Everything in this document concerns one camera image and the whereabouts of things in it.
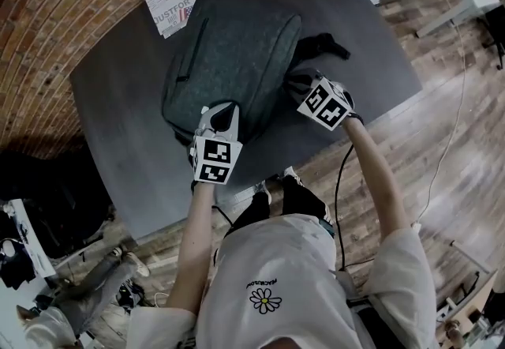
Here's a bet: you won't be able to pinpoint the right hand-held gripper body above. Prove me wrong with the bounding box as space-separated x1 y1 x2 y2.
295 76 357 132

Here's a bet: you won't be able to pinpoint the light wooden desk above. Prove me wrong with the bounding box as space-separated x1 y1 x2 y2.
433 268 499 325

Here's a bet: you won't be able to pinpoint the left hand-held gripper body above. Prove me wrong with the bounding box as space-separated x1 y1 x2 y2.
189 129 243 186

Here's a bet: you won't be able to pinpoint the dark wooden table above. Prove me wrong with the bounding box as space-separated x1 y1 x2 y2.
69 0 424 240

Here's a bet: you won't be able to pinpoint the black worn pack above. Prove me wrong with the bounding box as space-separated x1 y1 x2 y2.
346 295 396 349

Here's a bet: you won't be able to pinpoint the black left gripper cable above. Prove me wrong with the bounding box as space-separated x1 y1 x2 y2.
211 204 238 231

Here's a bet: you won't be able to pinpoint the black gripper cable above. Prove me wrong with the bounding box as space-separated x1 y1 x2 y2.
334 141 355 274
211 204 238 231

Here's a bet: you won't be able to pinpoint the person's shoe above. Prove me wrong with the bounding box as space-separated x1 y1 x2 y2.
281 165 301 187
252 181 274 207

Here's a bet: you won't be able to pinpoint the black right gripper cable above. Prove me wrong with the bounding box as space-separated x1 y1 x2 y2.
334 141 355 274

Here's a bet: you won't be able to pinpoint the long white cable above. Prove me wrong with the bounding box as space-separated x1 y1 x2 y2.
417 0 469 227

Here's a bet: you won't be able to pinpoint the person's right forearm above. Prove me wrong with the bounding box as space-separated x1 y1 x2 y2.
341 118 412 246

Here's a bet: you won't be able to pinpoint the person's white flower shirt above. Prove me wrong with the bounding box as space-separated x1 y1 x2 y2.
125 212 440 349

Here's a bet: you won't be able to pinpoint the person's black trousers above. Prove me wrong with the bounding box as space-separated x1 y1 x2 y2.
231 174 329 231

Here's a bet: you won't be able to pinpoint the white printed box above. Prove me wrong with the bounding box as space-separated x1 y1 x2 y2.
142 0 199 40

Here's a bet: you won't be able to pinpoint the black office chair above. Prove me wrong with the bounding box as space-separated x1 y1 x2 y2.
0 149 116 261

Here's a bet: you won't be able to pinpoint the person's left forearm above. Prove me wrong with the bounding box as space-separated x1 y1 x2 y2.
166 180 223 317

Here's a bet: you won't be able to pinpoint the small black wheeled chair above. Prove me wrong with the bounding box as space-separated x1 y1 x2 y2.
476 0 505 69

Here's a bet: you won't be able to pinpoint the dark grey backpack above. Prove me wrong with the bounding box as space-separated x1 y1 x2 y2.
161 0 352 145

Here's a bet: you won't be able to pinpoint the person's right shoe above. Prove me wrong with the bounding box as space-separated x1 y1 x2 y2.
281 165 301 187

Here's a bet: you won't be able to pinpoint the person's left shoe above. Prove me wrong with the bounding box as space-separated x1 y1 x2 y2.
252 181 274 207

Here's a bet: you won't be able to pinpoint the white desk with clutter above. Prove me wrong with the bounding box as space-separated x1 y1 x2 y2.
0 198 58 290

